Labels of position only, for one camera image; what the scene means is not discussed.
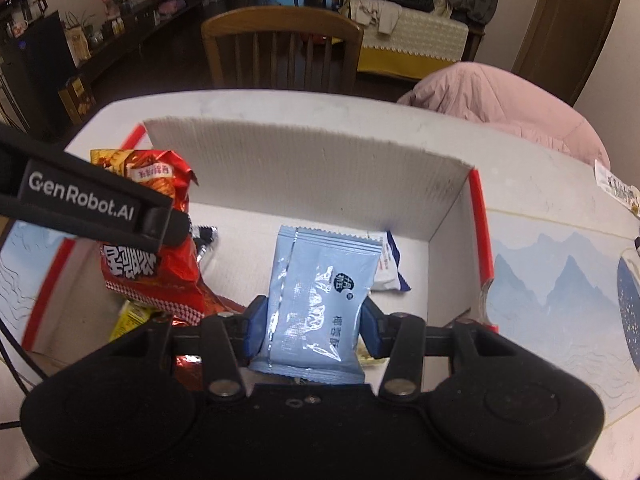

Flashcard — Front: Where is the white blue milk candy packet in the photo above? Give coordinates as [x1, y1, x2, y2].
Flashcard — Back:
[367, 231, 411, 292]

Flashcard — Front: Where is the small wrapper by lamp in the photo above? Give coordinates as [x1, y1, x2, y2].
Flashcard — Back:
[593, 159, 640, 217]

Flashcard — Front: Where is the brown Oreo snack packet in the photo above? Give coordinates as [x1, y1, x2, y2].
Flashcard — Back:
[170, 301, 248, 400]

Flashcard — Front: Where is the red chip bag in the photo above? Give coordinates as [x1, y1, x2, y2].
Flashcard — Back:
[90, 148, 224, 325]

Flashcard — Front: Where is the cream yellow snack packet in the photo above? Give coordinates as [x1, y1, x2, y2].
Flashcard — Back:
[356, 342, 388, 368]

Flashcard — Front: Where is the red cardboard box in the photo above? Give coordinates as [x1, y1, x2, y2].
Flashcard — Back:
[20, 115, 500, 391]

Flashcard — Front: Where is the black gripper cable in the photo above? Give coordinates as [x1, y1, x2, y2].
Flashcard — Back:
[0, 316, 49, 430]

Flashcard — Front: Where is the blue mountain table runner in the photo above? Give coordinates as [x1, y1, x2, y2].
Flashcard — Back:
[1, 209, 639, 422]

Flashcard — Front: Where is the sofa with white cover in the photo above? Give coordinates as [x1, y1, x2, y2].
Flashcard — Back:
[341, 0, 473, 80]

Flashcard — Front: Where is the yellow cardboard box on floor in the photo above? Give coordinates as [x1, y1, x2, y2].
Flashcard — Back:
[58, 75, 96, 126]

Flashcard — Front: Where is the wooden door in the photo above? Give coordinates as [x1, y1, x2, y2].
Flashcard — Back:
[512, 0, 620, 105]

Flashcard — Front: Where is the black sideboard cabinet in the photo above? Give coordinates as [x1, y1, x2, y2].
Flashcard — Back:
[1, 11, 78, 143]

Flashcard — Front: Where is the light blue snack packet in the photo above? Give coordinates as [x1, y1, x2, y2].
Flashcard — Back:
[250, 226, 382, 385]

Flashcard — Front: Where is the pink jacket on chair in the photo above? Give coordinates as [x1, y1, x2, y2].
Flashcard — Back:
[398, 62, 611, 168]

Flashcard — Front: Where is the dark brown chocolate bar packet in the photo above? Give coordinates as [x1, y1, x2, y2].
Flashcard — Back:
[191, 226, 219, 274]

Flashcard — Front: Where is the dark TV cabinet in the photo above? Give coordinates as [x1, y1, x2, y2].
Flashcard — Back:
[78, 0, 204, 82]

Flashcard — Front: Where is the yellow minion snack packet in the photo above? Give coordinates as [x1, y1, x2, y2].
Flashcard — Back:
[108, 300, 156, 342]

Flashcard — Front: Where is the wooden chair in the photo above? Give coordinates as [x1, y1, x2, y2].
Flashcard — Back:
[201, 6, 363, 94]

